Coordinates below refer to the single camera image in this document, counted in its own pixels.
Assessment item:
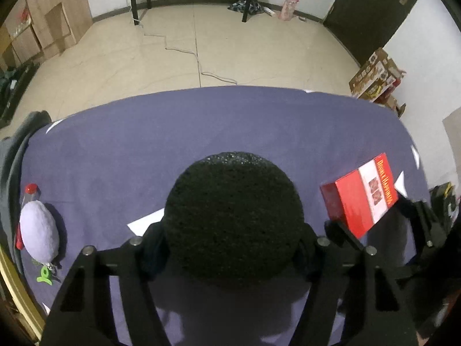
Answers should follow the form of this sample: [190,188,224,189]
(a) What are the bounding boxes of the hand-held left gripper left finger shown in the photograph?
[43,223,171,346]

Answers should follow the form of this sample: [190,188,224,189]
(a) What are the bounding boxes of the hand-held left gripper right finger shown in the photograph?
[261,228,420,346]

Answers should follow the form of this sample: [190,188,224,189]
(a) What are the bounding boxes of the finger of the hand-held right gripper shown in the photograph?
[395,197,439,250]
[324,220,365,257]

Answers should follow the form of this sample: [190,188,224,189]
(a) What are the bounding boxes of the red and white box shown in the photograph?
[320,152,399,239]

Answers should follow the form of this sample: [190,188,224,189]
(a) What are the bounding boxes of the black round sponge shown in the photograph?
[162,150,305,289]

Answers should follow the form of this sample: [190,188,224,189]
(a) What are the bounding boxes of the green keychain charm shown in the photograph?
[35,264,54,285]

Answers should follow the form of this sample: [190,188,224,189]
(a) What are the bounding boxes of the purple plush ball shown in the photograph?
[20,202,60,263]

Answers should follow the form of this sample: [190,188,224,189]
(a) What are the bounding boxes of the cream plastic basin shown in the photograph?
[0,249,47,345]

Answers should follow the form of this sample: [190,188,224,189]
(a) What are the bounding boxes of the black and yellow bag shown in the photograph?
[430,183,461,231]

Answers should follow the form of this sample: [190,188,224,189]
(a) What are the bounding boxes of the brown cardboard sheet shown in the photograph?
[442,106,461,159]

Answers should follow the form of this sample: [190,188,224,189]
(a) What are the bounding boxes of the small cardboard box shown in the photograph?
[378,92,407,118]

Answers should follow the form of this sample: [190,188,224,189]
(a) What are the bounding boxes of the printed cardboard box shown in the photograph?
[349,48,407,101]

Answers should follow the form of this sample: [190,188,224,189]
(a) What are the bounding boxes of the grey blanket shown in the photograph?
[0,111,53,246]

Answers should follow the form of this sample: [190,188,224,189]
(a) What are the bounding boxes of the dark green bag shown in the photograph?
[0,61,40,128]

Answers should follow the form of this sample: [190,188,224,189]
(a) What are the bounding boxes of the dark door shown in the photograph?
[323,0,427,66]

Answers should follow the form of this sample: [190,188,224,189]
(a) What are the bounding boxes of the pink bag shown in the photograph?
[279,0,299,22]

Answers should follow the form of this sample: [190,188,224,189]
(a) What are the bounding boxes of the dark cloth pile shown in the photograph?
[228,0,265,16]

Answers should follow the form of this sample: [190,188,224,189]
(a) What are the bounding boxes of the wooden wardrobe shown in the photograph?
[0,0,93,73]

